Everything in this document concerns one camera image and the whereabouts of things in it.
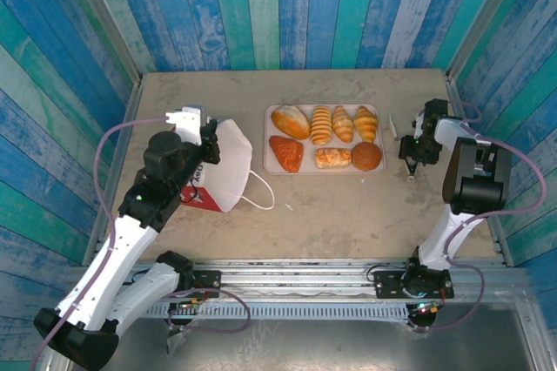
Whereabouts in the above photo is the white red-printed paper bag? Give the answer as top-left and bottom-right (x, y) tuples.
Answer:
(172, 117), (276, 214)

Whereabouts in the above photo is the round brown bun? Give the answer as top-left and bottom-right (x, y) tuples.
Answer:
(350, 141), (384, 172)

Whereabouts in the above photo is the golden yellow croissant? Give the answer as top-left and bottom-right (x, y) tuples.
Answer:
(352, 105), (379, 144)

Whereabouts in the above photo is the reddish triangular bread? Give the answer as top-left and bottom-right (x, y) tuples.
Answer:
(268, 135), (305, 174)

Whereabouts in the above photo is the short cheese-topped roll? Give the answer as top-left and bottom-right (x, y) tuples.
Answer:
(314, 147), (352, 170)

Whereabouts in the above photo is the brown pale-streaked croissant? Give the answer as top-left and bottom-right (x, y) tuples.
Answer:
(331, 105), (355, 145)

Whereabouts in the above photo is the large oval floured roll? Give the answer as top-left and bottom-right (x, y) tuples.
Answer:
(270, 105), (312, 141)

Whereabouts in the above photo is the ridged caterpillar bread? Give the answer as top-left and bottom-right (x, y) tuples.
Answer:
(309, 105), (333, 146)

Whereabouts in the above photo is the pale pink plastic tray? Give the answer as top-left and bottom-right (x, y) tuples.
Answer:
(263, 103), (387, 175)

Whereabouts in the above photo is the wide black mounting plate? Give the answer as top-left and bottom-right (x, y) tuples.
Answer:
(372, 269), (455, 300)

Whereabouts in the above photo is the small black mounting plate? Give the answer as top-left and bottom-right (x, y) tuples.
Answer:
(191, 269), (223, 300)

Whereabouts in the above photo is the small circuit board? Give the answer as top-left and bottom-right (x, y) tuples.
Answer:
(169, 298), (209, 310)
(411, 300), (441, 316)

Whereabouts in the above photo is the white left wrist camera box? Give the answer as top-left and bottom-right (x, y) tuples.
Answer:
(164, 105), (206, 146)

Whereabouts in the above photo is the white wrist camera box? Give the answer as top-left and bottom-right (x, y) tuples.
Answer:
(412, 110), (426, 140)
(164, 105), (206, 146)

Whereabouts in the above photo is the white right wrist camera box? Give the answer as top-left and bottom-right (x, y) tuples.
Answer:
(412, 110), (426, 140)

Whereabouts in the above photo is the aluminium side rail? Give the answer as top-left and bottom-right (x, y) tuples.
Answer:
(81, 77), (144, 266)
(444, 72), (515, 268)

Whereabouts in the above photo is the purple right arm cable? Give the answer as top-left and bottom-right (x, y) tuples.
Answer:
(406, 99), (548, 334)

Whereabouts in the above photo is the aluminium corner post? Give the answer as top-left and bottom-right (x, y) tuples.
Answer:
(60, 0), (144, 84)
(446, 0), (534, 83)

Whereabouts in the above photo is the aluminium frame beam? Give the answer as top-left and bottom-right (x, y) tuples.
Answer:
(124, 257), (534, 302)

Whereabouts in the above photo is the purple looped cable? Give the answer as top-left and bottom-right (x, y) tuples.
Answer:
(167, 287), (252, 334)

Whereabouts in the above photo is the slotted grey cable duct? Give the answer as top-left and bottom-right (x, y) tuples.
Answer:
(143, 302), (413, 323)

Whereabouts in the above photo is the steel base plate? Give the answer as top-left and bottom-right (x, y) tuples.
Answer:
(102, 318), (539, 371)

